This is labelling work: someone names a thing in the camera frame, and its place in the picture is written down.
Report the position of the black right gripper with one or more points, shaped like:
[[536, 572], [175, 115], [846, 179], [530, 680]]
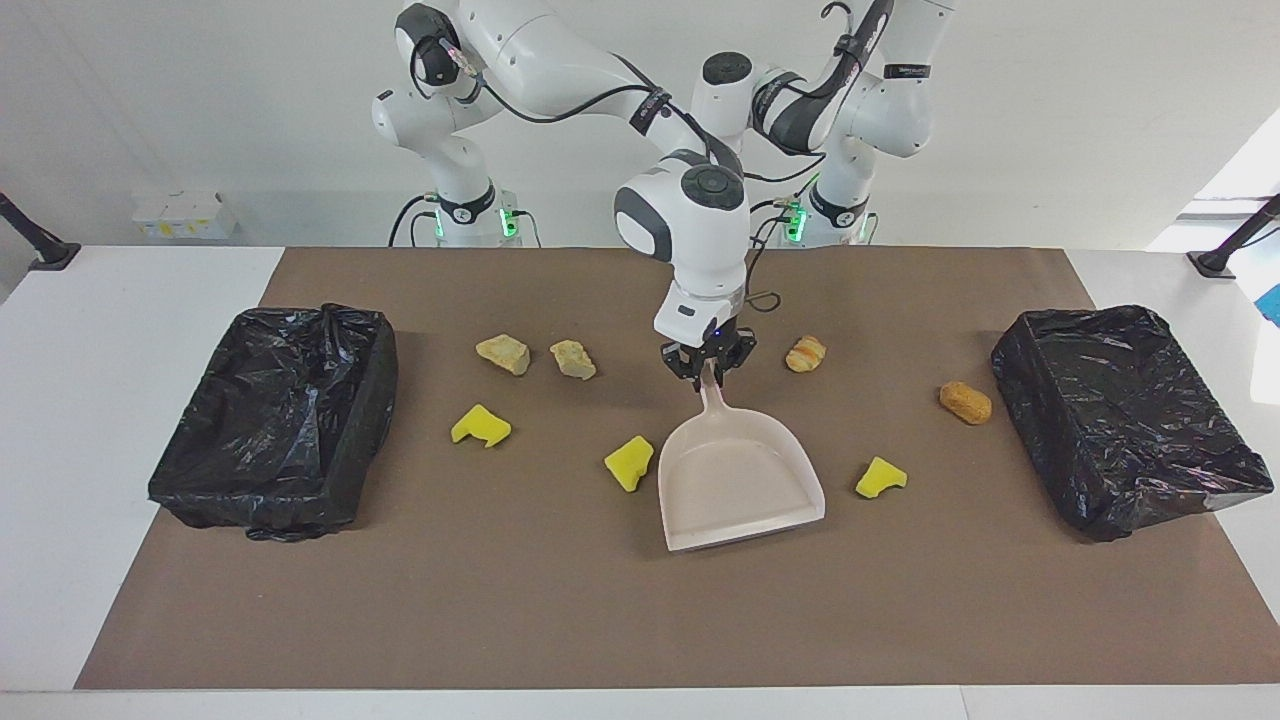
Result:
[[705, 352]]

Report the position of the striped croissant bread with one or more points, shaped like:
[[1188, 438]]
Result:
[[806, 354]]

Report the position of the beige plastic dustpan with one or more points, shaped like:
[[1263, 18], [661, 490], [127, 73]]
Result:
[[735, 490]]

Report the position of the yellow sponge piece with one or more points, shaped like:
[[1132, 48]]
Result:
[[478, 428], [628, 464], [878, 480]]

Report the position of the pale fried dumpling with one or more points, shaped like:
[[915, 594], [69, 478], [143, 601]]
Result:
[[573, 360], [503, 354]]

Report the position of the brown fried croquette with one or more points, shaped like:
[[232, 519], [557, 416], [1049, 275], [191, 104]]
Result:
[[965, 403]]

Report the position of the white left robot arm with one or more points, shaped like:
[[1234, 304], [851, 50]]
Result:
[[880, 110]]

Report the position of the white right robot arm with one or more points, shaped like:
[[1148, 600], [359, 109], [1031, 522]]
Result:
[[690, 240]]

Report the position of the black bag lined bin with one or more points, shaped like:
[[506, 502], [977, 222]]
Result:
[[1120, 420], [270, 430]]

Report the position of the brown paper table mat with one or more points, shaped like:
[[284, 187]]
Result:
[[600, 620]]

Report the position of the blue object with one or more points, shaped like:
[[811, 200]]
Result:
[[1273, 305]]

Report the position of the black camera stand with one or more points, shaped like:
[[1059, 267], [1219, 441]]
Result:
[[45, 250], [1215, 262]]

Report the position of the white wall outlet box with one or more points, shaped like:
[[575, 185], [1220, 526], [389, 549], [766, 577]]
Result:
[[185, 215]]

